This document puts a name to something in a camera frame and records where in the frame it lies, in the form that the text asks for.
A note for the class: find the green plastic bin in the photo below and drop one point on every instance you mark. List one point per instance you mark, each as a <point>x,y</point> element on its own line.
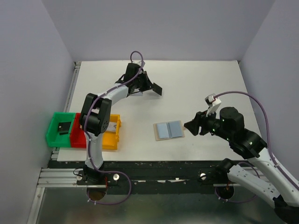
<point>52,137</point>

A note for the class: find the front aluminium rail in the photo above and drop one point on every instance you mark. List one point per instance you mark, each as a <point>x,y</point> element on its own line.
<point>57,178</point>

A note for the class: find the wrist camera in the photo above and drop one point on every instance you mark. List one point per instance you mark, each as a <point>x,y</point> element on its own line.
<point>141,63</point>
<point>213,104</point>

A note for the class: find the black card in green bin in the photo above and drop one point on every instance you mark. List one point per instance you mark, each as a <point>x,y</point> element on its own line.
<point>63,128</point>

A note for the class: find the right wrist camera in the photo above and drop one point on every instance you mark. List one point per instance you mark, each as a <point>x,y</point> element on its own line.
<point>213,104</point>

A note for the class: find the red plastic bin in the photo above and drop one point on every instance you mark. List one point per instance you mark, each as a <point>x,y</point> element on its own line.
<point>77,136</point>

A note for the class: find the light blue VIP card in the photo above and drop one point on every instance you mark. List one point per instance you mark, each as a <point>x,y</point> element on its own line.
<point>137,94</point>

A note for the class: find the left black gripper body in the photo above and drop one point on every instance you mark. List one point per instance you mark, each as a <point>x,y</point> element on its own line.
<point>142,84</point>

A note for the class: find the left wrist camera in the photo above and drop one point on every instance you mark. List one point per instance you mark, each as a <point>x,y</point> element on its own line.
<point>141,63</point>

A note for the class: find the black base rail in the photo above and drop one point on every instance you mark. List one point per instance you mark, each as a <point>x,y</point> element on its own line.
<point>146,177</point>

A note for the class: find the aluminium side rail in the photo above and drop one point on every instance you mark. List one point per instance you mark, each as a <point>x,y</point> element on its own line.
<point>77,66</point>

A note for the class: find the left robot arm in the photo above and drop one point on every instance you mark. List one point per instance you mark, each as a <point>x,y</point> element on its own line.
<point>96,111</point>

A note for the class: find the black VIP card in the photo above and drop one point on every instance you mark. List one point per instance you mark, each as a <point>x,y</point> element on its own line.
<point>157,89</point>

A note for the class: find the white card in yellow bin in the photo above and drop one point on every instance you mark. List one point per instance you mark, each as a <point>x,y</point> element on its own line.
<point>112,127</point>

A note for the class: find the beige card holder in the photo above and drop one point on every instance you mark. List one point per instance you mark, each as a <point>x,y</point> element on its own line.
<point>168,130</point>

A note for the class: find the yellow plastic bin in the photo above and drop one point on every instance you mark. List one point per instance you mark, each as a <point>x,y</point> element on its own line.
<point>111,140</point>

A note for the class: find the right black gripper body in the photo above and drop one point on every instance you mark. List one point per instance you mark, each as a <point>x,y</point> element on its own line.
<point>210,123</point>

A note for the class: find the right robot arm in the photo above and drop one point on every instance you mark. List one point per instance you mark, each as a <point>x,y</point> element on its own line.
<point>281,191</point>

